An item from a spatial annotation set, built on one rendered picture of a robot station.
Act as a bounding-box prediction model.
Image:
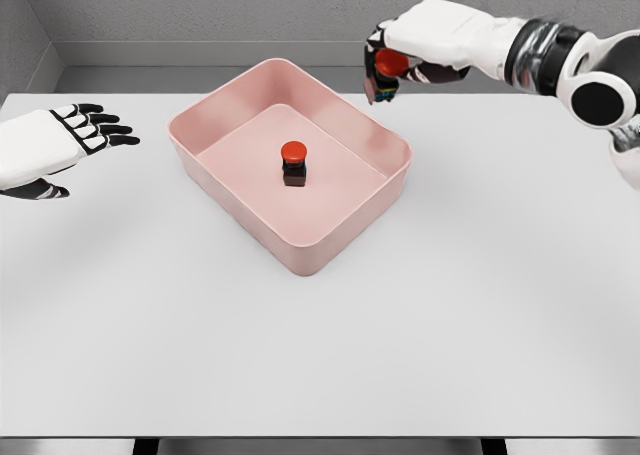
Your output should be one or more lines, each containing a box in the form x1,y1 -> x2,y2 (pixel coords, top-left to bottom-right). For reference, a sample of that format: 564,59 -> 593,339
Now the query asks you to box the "pink rectangular basket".
166,58 -> 414,279

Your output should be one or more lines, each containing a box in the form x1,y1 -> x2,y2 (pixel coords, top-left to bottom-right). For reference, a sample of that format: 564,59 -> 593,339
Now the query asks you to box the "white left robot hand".
0,103 -> 141,201

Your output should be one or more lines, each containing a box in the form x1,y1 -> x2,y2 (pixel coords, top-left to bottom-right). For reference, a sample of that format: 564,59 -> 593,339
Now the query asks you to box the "red button industrial switch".
279,140 -> 309,189
372,48 -> 411,103

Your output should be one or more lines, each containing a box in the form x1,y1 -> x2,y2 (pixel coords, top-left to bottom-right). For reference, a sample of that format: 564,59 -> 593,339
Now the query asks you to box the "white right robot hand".
363,0 -> 482,107

